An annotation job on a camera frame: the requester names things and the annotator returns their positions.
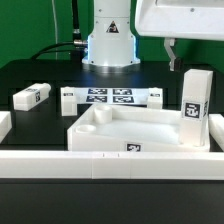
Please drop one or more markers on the white desk top tray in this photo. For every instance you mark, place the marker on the white desk top tray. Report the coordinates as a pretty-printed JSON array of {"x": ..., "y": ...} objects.
[{"x": 119, "y": 128}]

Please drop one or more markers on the white front fence bar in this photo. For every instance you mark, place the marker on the white front fence bar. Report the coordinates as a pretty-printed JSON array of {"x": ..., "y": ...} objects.
[{"x": 111, "y": 165}]

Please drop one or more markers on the white marker base bracket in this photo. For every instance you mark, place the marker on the white marker base bracket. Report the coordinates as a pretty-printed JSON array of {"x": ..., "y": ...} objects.
[{"x": 71, "y": 97}]

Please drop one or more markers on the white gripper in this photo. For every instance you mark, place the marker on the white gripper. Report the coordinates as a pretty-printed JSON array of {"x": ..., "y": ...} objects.
[{"x": 187, "y": 19}]

